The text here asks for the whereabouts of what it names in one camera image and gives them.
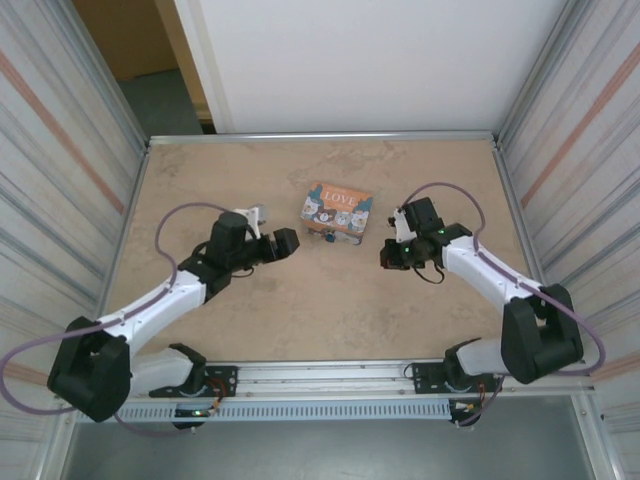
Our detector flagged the orange LOVE bear tin box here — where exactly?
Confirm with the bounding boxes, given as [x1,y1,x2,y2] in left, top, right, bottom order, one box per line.
[298,180,375,247]

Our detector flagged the aluminium frame side rail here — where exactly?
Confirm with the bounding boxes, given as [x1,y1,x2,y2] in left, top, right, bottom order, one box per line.
[91,144,151,362]
[492,142,564,356]

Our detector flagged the aluminium table frame bar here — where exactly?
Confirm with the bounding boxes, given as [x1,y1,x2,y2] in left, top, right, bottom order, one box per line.
[147,130,501,147]

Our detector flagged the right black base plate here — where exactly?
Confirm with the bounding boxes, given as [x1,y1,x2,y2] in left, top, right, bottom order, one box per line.
[403,360,504,396]

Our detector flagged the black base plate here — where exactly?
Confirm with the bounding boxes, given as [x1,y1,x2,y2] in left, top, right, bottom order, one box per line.
[403,360,504,396]
[149,365,239,399]

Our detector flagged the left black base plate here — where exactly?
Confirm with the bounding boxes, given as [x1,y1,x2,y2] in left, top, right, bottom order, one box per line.
[149,365,239,399]

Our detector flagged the aluminium mounting rail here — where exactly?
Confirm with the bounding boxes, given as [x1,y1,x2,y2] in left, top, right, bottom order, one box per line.
[127,357,599,401]

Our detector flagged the red orange base wires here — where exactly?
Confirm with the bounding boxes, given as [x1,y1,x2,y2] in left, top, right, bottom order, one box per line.
[459,379,494,414]
[209,377,236,414]

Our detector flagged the slotted grey cable duct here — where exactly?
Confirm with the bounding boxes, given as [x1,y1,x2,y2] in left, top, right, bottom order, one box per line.
[112,399,454,424]

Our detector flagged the translucent striped enclosure panel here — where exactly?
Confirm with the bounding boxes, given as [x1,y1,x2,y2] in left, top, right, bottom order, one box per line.
[492,0,640,480]
[0,0,151,480]

